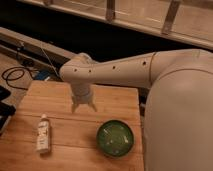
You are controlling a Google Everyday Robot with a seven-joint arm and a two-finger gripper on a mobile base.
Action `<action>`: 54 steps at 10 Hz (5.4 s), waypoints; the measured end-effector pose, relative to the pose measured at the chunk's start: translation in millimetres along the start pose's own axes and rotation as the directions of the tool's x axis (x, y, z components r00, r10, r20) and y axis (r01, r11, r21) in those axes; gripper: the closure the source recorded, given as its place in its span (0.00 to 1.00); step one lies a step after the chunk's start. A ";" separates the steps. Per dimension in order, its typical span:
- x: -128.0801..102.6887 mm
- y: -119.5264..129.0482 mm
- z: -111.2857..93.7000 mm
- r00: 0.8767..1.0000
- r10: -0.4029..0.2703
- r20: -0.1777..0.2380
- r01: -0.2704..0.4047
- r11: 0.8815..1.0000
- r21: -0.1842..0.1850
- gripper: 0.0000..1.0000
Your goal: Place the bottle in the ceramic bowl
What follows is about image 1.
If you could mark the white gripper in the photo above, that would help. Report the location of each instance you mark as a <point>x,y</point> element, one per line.
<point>82,94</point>

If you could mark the small white bottle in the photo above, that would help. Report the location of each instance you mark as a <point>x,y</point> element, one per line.
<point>43,135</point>

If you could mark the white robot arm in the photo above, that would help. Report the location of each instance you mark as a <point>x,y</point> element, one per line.
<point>178,123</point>

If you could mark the green ceramic bowl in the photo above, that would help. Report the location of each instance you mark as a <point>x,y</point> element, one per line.
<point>115,138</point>

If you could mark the blue box on floor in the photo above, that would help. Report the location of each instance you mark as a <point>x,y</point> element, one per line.
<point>42,75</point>

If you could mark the black object at left edge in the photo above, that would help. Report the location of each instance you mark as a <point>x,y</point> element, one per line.
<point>6,111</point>

